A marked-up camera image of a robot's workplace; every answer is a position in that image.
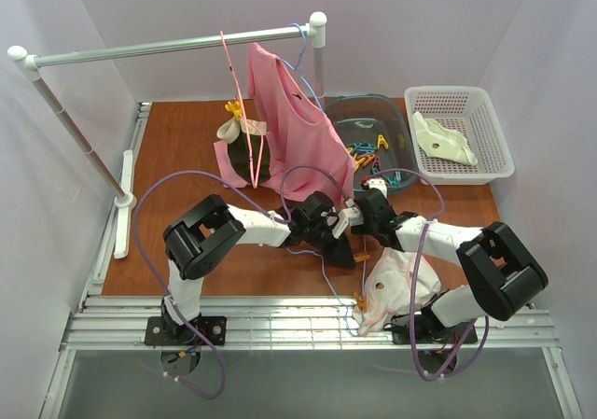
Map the blue wire hanger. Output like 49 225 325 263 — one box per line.
274 246 369 337

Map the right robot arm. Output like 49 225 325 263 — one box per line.
334 189 548 336

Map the yellow clothespin centre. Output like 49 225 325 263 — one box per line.
353 155 368 172

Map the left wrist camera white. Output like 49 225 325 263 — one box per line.
326 199 364 239

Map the pink garment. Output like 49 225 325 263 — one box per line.
247 43 354 204

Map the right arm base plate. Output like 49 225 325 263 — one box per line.
382 314 468 344

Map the orange clothespin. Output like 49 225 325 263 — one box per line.
362 154 377 167
354 292 368 314
354 251 370 262

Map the teal transparent plastic bin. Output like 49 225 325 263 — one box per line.
325 94 416 193

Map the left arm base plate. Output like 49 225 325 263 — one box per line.
144 315 228 346

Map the blue hanger with pink garment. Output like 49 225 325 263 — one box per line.
277 21 326 124

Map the dark green beige underwear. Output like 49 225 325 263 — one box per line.
216 113 271 185

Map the aluminium rail frame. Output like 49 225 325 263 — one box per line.
39 101 584 419

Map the pink wire hanger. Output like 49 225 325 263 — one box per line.
219 31 265 189

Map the yellow clothespin on hanger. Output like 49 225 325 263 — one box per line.
225 99 243 119

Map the white pink-trimmed underwear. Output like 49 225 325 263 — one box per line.
352 248 441 337

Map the cream underwear in basket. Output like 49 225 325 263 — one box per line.
412 111 479 166

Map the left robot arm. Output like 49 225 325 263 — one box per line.
161 191 356 340

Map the purple cable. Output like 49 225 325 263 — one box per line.
132 165 354 400
368 167 490 382

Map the white plastic basket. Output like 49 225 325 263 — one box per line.
404 86 515 185

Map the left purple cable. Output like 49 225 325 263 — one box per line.
132 165 354 400

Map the light blue clothespin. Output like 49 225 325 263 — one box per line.
346 141 377 155

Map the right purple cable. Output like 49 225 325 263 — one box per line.
368 167 490 382

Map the clothes rack with white feet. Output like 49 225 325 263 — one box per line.
7 11 327 259

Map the magenta clothespin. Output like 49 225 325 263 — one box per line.
370 157 382 175

